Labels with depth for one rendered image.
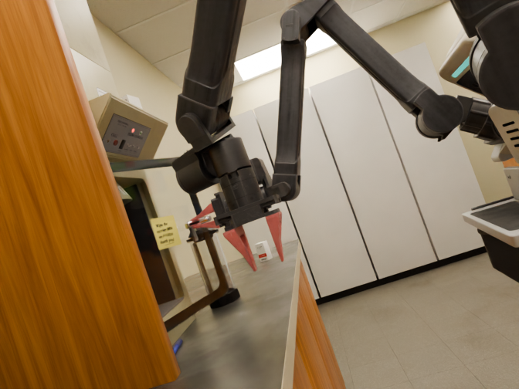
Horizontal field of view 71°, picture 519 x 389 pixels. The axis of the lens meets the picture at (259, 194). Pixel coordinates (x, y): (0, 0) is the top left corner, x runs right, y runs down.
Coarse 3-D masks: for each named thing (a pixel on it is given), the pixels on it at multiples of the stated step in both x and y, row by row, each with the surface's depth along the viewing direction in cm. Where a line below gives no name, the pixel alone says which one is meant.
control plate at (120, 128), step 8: (112, 120) 78; (120, 120) 81; (128, 120) 84; (112, 128) 80; (120, 128) 83; (128, 128) 86; (136, 128) 89; (144, 128) 93; (104, 136) 78; (112, 136) 81; (120, 136) 84; (128, 136) 88; (136, 136) 91; (144, 136) 95; (104, 144) 80; (112, 144) 83; (136, 144) 93; (112, 152) 84; (120, 152) 88; (128, 152) 91; (136, 152) 95
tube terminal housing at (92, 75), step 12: (84, 60) 94; (84, 72) 92; (96, 72) 98; (108, 72) 106; (84, 84) 90; (96, 84) 96; (108, 84) 103; (96, 96) 93; (180, 324) 94; (168, 336) 86
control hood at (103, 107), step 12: (108, 96) 74; (96, 108) 75; (108, 108) 75; (120, 108) 79; (132, 108) 84; (96, 120) 75; (108, 120) 77; (132, 120) 86; (144, 120) 92; (156, 120) 98; (156, 132) 101; (144, 144) 97; (156, 144) 104; (108, 156) 84; (120, 156) 89; (144, 156) 101
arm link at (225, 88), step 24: (216, 0) 44; (240, 0) 44; (216, 24) 45; (240, 24) 47; (192, 48) 48; (216, 48) 47; (192, 72) 49; (216, 72) 48; (192, 96) 51; (216, 96) 50; (216, 120) 53
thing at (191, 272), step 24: (120, 168) 83; (144, 168) 89; (168, 168) 96; (120, 192) 81; (144, 192) 86; (168, 192) 93; (144, 216) 84; (192, 216) 98; (144, 240) 82; (192, 240) 95; (144, 264) 80; (168, 264) 86; (192, 264) 92; (216, 264) 100; (168, 288) 83; (192, 288) 89; (216, 288) 97; (168, 312) 81; (192, 312) 87
